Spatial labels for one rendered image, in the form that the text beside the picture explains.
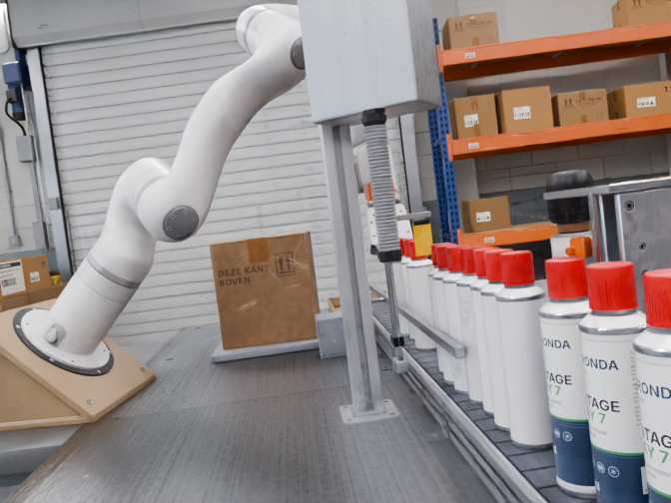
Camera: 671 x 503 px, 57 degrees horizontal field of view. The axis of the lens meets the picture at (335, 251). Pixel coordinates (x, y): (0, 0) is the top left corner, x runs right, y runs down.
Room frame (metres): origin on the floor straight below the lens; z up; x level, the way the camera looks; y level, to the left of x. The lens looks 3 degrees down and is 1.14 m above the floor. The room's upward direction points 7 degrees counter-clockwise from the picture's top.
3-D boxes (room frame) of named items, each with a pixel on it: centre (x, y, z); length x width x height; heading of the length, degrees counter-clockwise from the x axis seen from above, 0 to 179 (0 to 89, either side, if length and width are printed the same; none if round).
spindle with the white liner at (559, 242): (1.11, -0.44, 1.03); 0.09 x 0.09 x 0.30
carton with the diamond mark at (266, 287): (1.67, 0.19, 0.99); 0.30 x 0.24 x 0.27; 179
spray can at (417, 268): (1.14, -0.15, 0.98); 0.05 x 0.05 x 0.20
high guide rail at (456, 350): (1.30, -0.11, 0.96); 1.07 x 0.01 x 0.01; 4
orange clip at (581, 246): (0.64, -0.25, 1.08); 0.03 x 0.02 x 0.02; 4
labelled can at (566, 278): (0.53, -0.20, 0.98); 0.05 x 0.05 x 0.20
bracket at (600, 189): (0.60, -0.29, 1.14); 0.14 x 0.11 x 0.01; 4
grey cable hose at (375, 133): (0.85, -0.07, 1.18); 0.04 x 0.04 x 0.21
